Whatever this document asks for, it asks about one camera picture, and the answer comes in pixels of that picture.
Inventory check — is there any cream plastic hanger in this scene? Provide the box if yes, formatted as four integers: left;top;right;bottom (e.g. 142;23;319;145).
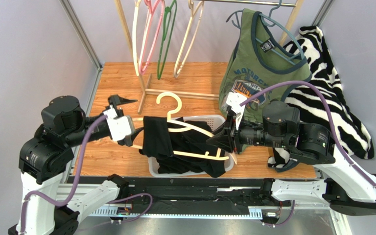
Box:
132;0;147;76

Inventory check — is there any light wooden hanger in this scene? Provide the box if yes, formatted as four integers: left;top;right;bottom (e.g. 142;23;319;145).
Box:
129;91;238;165

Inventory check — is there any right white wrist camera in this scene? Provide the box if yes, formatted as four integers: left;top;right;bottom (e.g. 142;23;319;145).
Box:
225;92;247;130

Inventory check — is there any green plastic hanger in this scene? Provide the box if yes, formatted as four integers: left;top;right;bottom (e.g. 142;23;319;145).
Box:
156;0;178;80

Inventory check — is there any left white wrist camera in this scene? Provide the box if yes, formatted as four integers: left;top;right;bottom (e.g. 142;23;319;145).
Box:
103;105;135;141

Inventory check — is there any teal plastic hanger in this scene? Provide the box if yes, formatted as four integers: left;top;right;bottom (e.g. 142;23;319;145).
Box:
229;0;304;65

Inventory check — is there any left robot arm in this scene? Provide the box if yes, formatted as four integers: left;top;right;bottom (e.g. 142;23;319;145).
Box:
8;94;136;235

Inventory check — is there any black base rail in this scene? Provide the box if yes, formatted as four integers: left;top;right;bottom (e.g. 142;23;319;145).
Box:
69;176;293;217

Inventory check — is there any zebra print blanket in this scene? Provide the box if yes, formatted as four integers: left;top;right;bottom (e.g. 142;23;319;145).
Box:
285;26;375;160

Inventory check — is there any olive green tank top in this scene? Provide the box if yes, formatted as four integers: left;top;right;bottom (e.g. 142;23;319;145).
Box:
219;8;312;117

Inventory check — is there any white plastic basket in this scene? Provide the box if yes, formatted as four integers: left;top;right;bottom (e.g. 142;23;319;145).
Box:
147;115;237;178

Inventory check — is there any black tank top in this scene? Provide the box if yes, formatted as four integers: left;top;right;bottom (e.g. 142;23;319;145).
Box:
156;156;209;174

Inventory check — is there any wooden clothes rack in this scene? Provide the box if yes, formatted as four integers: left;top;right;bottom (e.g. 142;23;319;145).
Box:
114;0;306;114

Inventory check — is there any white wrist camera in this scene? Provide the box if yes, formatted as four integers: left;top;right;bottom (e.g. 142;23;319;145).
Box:
103;105;135;141
225;92;247;130

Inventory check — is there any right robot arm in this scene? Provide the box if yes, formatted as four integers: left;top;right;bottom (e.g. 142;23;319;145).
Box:
206;101;376;216

